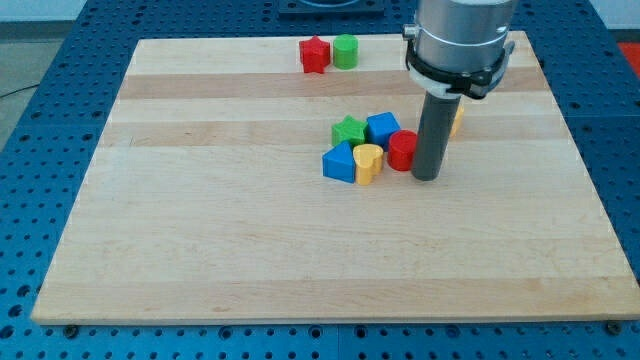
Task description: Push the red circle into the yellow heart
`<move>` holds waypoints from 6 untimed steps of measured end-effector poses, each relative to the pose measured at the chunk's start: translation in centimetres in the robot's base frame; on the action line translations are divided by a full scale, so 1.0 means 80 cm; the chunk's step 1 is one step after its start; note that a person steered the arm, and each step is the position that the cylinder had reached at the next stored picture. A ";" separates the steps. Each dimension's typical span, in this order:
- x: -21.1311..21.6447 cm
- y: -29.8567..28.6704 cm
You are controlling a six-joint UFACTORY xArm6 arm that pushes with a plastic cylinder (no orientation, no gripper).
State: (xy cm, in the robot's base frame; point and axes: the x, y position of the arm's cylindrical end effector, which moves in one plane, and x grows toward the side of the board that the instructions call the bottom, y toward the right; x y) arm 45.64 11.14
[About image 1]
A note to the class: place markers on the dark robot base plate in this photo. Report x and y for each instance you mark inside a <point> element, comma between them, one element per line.
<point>291,8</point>

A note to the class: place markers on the yellow heart block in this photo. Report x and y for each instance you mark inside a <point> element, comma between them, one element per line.
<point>368,160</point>

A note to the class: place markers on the blue triangle block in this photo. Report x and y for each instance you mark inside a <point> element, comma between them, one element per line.
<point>338,163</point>

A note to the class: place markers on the green star block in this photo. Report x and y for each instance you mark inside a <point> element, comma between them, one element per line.
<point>349,129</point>

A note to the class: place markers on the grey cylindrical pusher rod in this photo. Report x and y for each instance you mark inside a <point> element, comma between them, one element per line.
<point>433,134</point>

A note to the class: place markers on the yellow block behind rod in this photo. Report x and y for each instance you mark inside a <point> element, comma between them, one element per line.
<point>457,121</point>

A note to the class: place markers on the wooden board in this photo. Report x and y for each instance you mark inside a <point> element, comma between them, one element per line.
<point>205,202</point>

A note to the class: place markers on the blue cube block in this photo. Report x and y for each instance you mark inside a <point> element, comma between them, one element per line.
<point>380,127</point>

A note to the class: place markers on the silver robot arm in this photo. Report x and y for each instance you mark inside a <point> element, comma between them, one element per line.
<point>459,47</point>

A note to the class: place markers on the red cylinder block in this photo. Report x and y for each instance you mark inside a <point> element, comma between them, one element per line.
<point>401,149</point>

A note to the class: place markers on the red star block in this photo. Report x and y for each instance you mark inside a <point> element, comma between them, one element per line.
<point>315,54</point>

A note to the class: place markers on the green cylinder block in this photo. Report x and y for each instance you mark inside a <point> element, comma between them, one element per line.
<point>345,51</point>

